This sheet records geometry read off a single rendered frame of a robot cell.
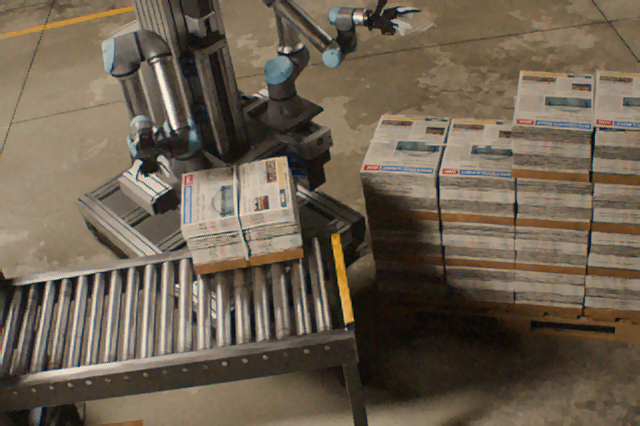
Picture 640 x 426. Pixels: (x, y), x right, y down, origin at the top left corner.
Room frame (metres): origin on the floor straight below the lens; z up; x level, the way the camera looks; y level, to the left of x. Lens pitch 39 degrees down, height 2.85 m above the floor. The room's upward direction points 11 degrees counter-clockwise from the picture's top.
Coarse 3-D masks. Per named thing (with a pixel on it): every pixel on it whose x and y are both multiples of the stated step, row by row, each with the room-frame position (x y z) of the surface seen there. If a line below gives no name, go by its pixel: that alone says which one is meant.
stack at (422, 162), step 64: (384, 128) 2.90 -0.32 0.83; (448, 128) 2.85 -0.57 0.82; (384, 192) 2.63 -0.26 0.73; (448, 192) 2.55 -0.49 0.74; (512, 192) 2.46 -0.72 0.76; (576, 192) 2.37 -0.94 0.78; (448, 256) 2.55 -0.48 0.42; (512, 256) 2.45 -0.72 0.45; (576, 256) 2.36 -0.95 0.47; (384, 320) 2.66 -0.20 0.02; (512, 320) 2.45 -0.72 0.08; (576, 320) 2.35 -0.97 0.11
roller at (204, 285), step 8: (208, 272) 2.31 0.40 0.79; (200, 280) 2.26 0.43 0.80; (208, 280) 2.27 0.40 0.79; (200, 288) 2.22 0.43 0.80; (208, 288) 2.23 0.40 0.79; (200, 296) 2.19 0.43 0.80; (208, 296) 2.19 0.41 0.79; (200, 304) 2.15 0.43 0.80; (208, 304) 2.15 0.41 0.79; (200, 312) 2.11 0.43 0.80; (208, 312) 2.11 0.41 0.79; (200, 320) 2.07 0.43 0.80; (208, 320) 2.07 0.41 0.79; (200, 328) 2.04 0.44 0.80; (208, 328) 2.04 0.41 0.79; (200, 336) 2.00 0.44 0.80; (208, 336) 2.00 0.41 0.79; (200, 344) 1.97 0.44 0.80; (208, 344) 1.96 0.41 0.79
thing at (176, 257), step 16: (336, 224) 2.42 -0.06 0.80; (304, 240) 2.38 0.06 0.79; (320, 240) 2.38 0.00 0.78; (144, 256) 2.44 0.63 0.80; (160, 256) 2.43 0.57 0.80; (176, 256) 2.41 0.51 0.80; (192, 256) 2.40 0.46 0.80; (304, 256) 2.38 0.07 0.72; (48, 272) 2.45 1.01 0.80; (64, 272) 2.43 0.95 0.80; (80, 272) 2.42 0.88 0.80; (96, 272) 2.40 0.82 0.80; (144, 272) 2.40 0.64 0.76; (160, 272) 2.40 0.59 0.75; (176, 272) 2.39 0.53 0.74; (0, 288) 2.41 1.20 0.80
